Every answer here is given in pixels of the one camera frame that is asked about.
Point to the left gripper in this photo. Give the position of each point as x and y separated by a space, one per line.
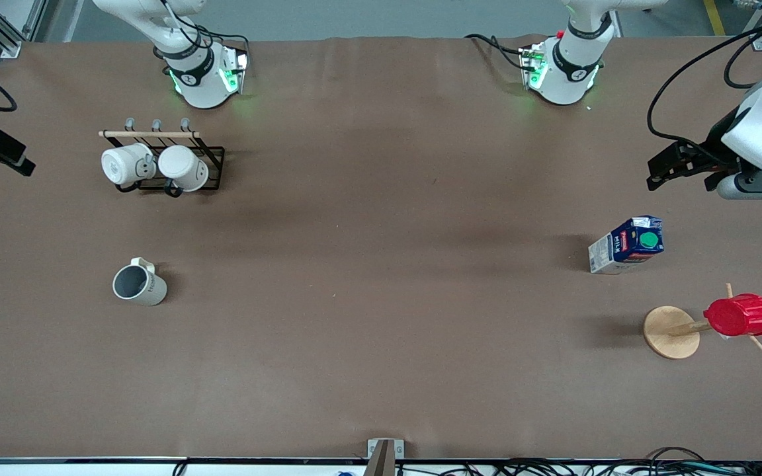
713 147

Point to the blue white milk carton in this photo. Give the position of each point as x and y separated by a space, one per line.
626 248

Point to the white mug grey inside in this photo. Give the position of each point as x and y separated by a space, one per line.
146 291

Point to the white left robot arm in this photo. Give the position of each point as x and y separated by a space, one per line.
563 66

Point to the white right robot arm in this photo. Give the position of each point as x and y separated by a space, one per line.
202 79

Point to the red ribbed plastic cup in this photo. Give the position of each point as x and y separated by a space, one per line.
741 315

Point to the white mug with round print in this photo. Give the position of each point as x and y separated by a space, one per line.
123 165

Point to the wooden mug tree stand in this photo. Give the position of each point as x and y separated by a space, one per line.
669 334

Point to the plain white mug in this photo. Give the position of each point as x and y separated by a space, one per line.
182 166

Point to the metal bracket with brown post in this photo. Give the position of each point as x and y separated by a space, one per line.
384 456

